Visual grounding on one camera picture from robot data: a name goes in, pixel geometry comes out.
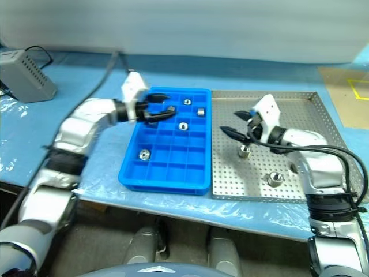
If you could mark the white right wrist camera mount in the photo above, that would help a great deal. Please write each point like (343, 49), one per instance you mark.
(268, 111)

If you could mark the grey rounded robot leg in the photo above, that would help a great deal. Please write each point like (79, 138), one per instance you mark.
(225, 251)
(142, 245)

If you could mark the perforated steel tray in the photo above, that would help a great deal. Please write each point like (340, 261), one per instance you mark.
(227, 173)

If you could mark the brown cardboard sheet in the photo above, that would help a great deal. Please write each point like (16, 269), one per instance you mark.
(334, 95)

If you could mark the grey robot torso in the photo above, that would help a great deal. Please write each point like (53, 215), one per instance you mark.
(152, 270)

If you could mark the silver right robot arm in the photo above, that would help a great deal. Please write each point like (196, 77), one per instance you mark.
(320, 167)

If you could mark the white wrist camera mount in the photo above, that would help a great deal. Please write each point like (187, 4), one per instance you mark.
(132, 89)
(268, 111)

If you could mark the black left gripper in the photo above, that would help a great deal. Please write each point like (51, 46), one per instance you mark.
(142, 111)

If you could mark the blue compartment tray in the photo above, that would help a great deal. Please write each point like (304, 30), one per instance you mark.
(161, 176)

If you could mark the blue plastic table cover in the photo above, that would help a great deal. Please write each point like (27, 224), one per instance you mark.
(86, 75)

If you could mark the metal roller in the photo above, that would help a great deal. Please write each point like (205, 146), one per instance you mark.
(183, 126)
(244, 151)
(143, 154)
(187, 101)
(171, 109)
(201, 112)
(274, 178)

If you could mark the grey vented metal box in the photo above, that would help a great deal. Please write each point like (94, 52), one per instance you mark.
(29, 78)

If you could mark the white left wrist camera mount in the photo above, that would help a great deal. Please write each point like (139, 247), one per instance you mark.
(132, 89)

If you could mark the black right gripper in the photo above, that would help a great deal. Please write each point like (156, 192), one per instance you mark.
(256, 131)

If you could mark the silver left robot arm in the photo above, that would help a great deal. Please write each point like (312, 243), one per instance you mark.
(82, 121)

